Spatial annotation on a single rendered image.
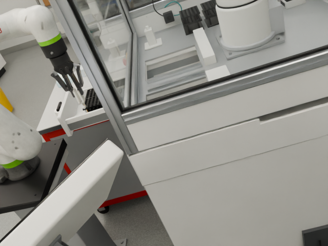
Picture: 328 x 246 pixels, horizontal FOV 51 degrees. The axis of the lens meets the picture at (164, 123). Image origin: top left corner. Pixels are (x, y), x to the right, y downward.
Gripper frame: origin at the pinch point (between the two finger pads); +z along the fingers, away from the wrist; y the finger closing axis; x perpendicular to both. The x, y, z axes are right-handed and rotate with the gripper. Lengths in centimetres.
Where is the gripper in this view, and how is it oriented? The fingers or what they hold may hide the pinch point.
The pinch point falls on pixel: (78, 95)
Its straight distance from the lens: 153.8
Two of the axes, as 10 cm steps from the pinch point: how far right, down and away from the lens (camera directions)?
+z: 2.9, 7.8, 5.6
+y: -9.6, 2.7, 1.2
